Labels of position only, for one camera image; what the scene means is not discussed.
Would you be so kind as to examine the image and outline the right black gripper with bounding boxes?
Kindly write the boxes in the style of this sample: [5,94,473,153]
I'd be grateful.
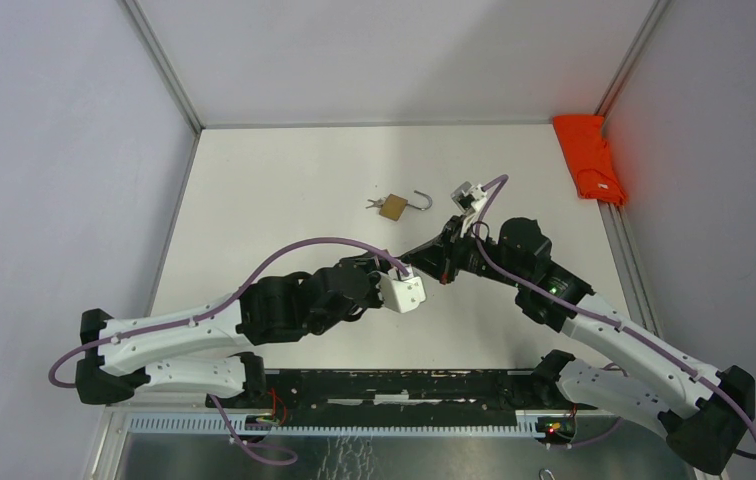
[401,215,526,288]

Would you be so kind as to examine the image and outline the large brass padlock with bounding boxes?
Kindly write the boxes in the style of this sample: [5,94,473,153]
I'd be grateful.
[378,190,433,221]

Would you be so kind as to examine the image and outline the silver keys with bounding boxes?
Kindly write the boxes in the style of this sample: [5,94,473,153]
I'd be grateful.
[367,198,385,209]

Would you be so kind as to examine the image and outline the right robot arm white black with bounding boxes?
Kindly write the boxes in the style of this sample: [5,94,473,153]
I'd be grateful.
[401,216,756,475]

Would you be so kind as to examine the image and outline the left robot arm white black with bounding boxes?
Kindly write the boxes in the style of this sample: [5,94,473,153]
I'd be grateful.
[75,257,382,408]

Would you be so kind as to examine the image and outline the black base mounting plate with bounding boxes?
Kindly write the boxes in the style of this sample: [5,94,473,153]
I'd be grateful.
[220,369,584,428]

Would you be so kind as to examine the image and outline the orange folded cloth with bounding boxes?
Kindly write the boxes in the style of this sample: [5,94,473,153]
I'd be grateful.
[552,114,628,207]

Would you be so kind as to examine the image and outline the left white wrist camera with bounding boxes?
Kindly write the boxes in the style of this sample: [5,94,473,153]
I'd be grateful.
[378,274,427,314]

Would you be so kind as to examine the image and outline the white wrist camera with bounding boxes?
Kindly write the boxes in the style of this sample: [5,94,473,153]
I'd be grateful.
[378,274,427,314]
[450,182,488,235]

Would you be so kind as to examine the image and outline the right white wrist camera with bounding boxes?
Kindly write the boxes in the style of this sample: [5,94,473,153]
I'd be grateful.
[450,182,488,235]

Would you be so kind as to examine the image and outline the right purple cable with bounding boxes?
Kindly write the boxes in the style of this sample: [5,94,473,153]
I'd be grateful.
[470,174,756,460]

